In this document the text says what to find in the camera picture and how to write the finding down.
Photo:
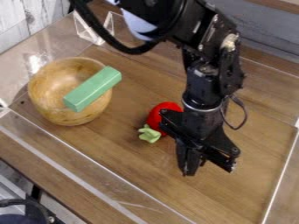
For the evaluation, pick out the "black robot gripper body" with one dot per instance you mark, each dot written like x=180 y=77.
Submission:
x=201 y=128

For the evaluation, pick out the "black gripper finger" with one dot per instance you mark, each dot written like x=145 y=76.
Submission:
x=205 y=159
x=189 y=155

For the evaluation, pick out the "green rectangular block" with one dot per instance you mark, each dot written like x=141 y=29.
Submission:
x=93 y=88

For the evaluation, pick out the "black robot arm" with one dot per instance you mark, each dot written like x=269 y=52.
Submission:
x=198 y=27

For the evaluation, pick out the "brown wooden bowl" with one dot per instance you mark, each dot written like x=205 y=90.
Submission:
x=54 y=81

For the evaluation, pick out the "red plush strawberry toy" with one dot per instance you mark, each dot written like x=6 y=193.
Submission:
x=152 y=132

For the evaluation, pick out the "clear acrylic tray enclosure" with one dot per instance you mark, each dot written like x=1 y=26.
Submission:
x=117 y=180

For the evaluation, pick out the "black clamp with cable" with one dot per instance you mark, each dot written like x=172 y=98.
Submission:
x=22 y=208

